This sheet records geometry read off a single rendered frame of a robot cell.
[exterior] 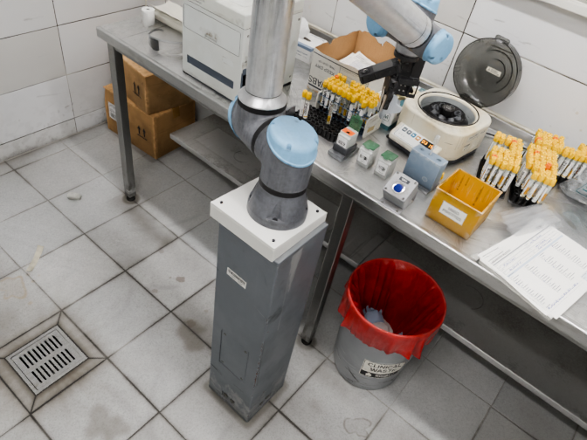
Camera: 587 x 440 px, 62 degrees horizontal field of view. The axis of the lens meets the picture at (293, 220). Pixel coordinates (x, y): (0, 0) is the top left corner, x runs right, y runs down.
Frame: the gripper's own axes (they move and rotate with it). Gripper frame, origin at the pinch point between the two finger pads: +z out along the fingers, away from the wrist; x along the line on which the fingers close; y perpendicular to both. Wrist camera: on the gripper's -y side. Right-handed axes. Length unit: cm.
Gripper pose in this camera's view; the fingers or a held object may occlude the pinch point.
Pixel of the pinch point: (379, 114)
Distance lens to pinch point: 150.1
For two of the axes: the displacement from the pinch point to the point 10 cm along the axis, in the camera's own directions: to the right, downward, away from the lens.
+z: -1.6, 7.1, 6.9
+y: 9.9, 1.3, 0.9
